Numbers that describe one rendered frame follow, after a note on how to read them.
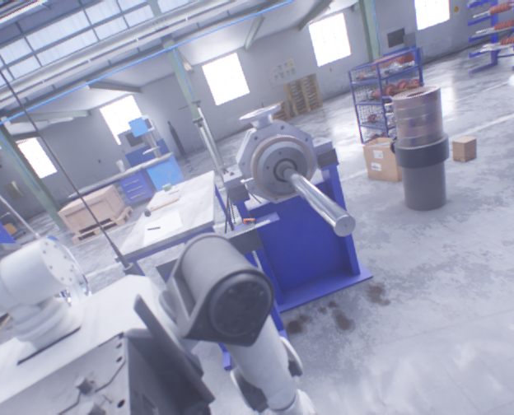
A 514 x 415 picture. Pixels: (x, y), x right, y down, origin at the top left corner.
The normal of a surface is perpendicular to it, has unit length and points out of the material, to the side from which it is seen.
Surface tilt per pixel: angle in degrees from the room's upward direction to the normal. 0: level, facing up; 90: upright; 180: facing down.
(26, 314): 90
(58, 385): 0
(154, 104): 90
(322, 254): 90
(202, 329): 90
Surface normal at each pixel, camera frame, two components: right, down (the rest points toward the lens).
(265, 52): 0.11, 0.40
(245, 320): 0.43, 0.26
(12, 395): -0.33, -0.85
